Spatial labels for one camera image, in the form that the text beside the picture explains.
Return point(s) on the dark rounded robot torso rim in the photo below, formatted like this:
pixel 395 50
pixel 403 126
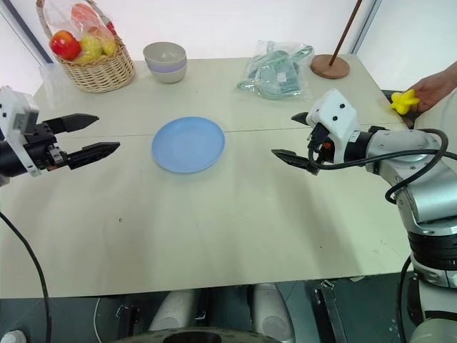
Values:
pixel 193 336

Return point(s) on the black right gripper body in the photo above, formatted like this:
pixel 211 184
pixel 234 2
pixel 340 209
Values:
pixel 321 143

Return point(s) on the clear plastic fruit bag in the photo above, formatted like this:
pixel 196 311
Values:
pixel 89 25

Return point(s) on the small yellow fruit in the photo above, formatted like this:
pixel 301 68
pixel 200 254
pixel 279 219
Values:
pixel 109 46

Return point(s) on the person's bare forearm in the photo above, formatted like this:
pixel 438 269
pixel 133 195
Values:
pixel 450 75

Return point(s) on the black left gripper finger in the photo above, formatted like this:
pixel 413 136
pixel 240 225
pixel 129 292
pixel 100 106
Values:
pixel 76 122
pixel 94 151

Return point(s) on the clear bag of packets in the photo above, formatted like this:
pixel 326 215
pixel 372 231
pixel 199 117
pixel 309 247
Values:
pixel 276 73

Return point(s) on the white rounded robot leg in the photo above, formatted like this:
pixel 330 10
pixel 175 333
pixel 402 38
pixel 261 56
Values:
pixel 171 309
pixel 273 311

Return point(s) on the brown wooden stand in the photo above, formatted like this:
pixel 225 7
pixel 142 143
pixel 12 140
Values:
pixel 330 66

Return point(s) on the beige bowl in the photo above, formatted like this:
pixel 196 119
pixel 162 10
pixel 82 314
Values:
pixel 164 51

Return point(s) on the yellow toy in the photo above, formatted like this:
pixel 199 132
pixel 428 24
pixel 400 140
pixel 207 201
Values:
pixel 403 101

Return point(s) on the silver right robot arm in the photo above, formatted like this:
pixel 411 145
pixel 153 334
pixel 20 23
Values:
pixel 428 186

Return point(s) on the purple bowl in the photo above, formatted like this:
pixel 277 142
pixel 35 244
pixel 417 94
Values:
pixel 168 67

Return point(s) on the blue plastic plate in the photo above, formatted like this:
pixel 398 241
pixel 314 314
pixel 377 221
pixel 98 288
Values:
pixel 188 144

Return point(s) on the woven wicker basket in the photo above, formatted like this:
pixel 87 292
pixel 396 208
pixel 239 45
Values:
pixel 100 69

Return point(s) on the person's bare hand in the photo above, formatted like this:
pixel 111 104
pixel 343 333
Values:
pixel 430 93

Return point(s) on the white bowl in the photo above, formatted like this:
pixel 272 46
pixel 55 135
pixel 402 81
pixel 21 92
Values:
pixel 169 75

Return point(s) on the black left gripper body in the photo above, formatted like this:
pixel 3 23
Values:
pixel 43 146

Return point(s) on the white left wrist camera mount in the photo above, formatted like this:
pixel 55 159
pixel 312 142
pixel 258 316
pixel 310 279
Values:
pixel 14 110

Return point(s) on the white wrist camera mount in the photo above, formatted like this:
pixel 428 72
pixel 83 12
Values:
pixel 14 110
pixel 337 114

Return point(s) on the yellow-green apple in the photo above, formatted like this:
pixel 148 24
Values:
pixel 92 46

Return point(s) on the crumpled clear plastic bag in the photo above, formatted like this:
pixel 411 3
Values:
pixel 53 85

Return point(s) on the red apple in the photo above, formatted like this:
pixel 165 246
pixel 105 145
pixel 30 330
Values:
pixel 64 44

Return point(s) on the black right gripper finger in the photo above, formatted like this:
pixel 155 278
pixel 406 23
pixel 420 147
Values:
pixel 294 160
pixel 301 118

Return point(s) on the black metal bracket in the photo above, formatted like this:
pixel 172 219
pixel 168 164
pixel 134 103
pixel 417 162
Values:
pixel 128 319

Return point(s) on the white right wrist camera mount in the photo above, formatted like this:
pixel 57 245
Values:
pixel 337 114

